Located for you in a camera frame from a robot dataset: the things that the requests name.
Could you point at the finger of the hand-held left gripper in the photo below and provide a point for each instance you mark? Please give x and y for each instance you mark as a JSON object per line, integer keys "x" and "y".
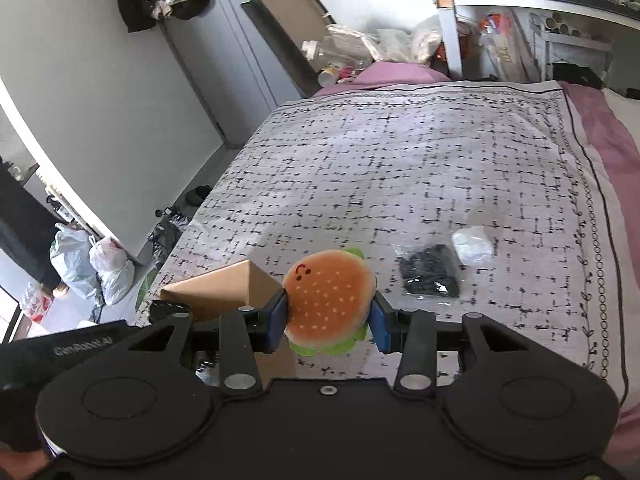
{"x": 161, "y": 311}

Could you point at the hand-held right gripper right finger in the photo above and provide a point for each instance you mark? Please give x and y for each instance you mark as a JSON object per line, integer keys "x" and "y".
{"x": 382, "y": 322}

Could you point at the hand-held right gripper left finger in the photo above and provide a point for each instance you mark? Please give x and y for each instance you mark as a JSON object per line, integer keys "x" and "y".
{"x": 278, "y": 322}

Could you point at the burger plush toy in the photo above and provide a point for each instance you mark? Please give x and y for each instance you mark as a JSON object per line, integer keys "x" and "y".
{"x": 330, "y": 300}

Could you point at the brown cardboard box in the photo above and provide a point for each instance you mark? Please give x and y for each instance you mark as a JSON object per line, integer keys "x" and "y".
{"x": 225, "y": 290}

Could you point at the person's left hand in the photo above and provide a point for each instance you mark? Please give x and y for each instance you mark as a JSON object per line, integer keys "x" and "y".
{"x": 22, "y": 462}

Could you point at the pack of water bottles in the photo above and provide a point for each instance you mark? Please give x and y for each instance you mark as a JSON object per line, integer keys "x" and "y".
{"x": 36, "y": 304}

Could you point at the white plastic bag red print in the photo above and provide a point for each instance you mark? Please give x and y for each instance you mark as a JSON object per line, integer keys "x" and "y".
{"x": 112, "y": 272}

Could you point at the black lacy item in plastic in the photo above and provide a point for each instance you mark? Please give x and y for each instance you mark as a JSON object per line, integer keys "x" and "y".
{"x": 430, "y": 272}

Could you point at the pale green plastic bag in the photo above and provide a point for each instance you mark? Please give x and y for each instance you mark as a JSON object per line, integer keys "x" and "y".
{"x": 72, "y": 260}

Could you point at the white crumpled plastic bag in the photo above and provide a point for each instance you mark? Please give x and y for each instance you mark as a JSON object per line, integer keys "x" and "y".
{"x": 472, "y": 245}

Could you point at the dark shoes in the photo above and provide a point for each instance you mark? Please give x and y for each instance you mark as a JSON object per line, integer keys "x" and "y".
{"x": 199, "y": 195}

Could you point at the black hanging coat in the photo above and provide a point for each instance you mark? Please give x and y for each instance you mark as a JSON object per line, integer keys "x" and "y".
{"x": 25, "y": 230}

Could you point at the black-and-white printed blanket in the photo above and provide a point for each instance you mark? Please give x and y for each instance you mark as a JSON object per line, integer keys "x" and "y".
{"x": 400, "y": 170}

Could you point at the paper cup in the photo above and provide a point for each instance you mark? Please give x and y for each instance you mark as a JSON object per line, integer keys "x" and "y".
{"x": 328, "y": 76}

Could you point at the grey door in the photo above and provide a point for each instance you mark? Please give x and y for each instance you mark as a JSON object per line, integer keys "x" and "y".
{"x": 235, "y": 60}

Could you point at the clear plastic bottle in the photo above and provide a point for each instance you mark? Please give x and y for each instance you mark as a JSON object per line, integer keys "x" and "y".
{"x": 332, "y": 50}

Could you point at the white plastic bags heap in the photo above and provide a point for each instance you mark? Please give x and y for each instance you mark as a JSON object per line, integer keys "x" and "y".
{"x": 410, "y": 42}

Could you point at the red and white plastic bag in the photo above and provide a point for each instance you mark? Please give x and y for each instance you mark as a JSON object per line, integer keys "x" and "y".
{"x": 502, "y": 45}

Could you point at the flat cardboard sheet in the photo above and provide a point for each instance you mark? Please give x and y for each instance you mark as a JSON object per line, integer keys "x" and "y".
{"x": 285, "y": 20}

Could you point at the black bag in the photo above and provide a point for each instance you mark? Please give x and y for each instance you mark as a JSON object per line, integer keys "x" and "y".
{"x": 577, "y": 76}

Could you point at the cream pillow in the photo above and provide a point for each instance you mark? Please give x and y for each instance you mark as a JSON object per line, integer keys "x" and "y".
{"x": 625, "y": 110}

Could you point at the white desk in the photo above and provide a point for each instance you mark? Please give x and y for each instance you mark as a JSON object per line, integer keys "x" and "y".
{"x": 550, "y": 2}

